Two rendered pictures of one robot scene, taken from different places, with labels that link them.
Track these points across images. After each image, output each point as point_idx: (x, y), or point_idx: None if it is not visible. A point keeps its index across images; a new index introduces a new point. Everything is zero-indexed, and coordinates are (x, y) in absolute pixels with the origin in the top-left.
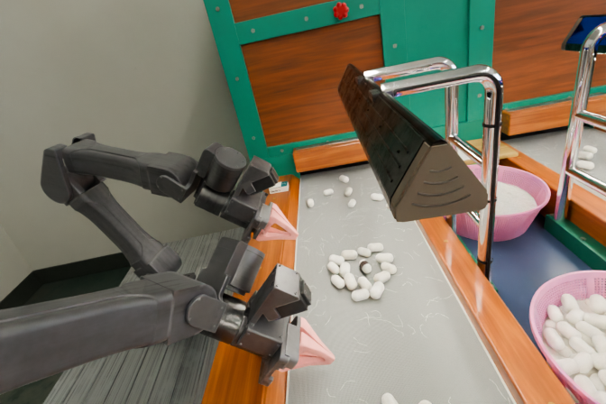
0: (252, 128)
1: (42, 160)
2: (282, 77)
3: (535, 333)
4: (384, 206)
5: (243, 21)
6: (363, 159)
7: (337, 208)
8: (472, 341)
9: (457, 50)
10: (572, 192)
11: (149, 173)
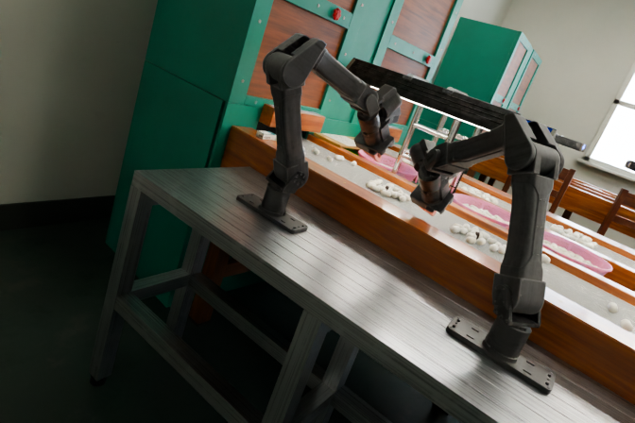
0: (247, 72)
1: (310, 46)
2: (283, 38)
3: (467, 207)
4: (348, 164)
5: None
6: (309, 129)
7: (322, 160)
8: (450, 213)
9: None
10: None
11: (365, 89)
